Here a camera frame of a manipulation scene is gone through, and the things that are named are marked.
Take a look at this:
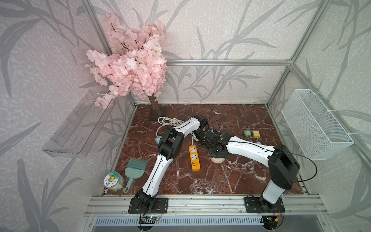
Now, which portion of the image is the round pink socket base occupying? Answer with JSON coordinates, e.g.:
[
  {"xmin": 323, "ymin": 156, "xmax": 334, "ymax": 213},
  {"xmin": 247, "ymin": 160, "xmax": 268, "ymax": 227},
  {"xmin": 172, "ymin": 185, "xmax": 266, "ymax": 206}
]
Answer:
[{"xmin": 210, "ymin": 157, "xmax": 225, "ymax": 164}]

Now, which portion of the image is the orange power strip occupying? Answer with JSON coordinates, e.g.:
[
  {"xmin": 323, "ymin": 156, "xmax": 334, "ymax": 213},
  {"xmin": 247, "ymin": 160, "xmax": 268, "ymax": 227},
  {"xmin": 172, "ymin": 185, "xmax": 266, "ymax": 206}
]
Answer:
[{"xmin": 189, "ymin": 145, "xmax": 201, "ymax": 172}]

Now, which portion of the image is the white cable of blue strip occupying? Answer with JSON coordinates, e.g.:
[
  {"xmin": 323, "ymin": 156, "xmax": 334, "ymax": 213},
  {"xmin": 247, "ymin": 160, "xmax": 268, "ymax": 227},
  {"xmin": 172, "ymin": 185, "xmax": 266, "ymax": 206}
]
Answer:
[{"xmin": 156, "ymin": 115, "xmax": 185, "ymax": 138}]

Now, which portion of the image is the green plug adapter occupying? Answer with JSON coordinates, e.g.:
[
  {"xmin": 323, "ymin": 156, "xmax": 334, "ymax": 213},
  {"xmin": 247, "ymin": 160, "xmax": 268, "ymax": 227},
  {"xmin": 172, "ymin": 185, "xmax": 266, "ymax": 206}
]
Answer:
[{"xmin": 243, "ymin": 130, "xmax": 252, "ymax": 137}]

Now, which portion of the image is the yellow plug adapter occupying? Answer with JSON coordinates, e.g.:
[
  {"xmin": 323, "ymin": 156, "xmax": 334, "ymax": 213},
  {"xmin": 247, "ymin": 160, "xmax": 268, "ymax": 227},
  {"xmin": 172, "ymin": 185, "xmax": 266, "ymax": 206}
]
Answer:
[{"xmin": 253, "ymin": 131, "xmax": 260, "ymax": 138}]

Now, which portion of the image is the blue power strip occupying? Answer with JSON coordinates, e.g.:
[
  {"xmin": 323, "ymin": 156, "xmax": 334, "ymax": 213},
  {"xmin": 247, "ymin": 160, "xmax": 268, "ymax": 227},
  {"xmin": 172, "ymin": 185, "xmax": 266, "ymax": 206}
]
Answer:
[{"xmin": 155, "ymin": 136, "xmax": 162, "ymax": 145}]

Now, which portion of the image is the green dustpan brush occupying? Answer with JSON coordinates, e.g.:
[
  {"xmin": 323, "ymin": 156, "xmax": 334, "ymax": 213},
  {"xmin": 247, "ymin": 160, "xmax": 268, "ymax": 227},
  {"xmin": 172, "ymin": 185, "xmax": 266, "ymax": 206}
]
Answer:
[{"xmin": 124, "ymin": 158, "xmax": 149, "ymax": 193}]

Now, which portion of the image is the pink cherry blossom tree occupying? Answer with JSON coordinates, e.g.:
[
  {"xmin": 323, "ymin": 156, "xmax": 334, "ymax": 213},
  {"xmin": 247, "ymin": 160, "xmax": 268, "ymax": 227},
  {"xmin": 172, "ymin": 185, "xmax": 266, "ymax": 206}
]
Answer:
[{"xmin": 86, "ymin": 13, "xmax": 167, "ymax": 116}]

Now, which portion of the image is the round tape tin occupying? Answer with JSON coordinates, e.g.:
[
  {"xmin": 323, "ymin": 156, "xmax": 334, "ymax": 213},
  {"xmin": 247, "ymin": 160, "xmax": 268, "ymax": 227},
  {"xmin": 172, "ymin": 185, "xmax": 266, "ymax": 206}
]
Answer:
[{"xmin": 103, "ymin": 172, "xmax": 125, "ymax": 192}]

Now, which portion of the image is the white wire mesh basket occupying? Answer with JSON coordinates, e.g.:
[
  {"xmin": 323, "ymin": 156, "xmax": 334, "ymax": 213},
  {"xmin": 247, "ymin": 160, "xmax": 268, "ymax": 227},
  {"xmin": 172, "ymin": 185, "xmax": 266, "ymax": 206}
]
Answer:
[{"xmin": 282, "ymin": 89, "xmax": 354, "ymax": 160}]

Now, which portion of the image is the clear acrylic wall shelf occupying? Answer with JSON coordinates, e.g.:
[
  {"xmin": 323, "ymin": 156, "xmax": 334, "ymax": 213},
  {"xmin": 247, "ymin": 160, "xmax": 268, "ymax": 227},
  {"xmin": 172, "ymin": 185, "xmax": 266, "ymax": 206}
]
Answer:
[{"xmin": 42, "ymin": 91, "xmax": 116, "ymax": 158}]

